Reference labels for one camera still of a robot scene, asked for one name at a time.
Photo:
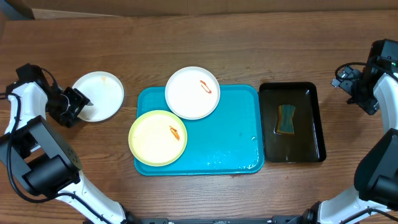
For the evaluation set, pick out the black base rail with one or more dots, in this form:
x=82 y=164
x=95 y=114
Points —
x=274 y=220

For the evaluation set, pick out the white plate with small stains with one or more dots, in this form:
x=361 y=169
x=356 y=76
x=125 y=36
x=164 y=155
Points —
x=105 y=92

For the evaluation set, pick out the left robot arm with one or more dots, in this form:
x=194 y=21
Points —
x=41 y=166

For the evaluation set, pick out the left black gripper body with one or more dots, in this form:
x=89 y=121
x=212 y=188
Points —
x=63 y=107

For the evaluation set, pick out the cardboard panel at back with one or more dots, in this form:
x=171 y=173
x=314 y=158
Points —
x=37 y=9

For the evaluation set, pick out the yellow-green plate with ketchup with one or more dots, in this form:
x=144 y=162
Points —
x=157 y=138

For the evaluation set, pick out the green and yellow sponge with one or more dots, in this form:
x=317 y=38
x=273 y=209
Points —
x=285 y=115

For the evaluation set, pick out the white plate with ketchup streak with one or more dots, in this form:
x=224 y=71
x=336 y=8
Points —
x=192 y=93

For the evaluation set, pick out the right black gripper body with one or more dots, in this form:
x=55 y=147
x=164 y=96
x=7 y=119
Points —
x=354 y=88

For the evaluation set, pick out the black water tray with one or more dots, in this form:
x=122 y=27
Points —
x=307 y=143

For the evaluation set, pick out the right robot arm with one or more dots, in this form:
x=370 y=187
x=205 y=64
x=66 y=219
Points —
x=374 y=88

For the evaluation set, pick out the turquoise plastic tray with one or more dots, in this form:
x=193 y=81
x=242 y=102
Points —
x=228 y=141

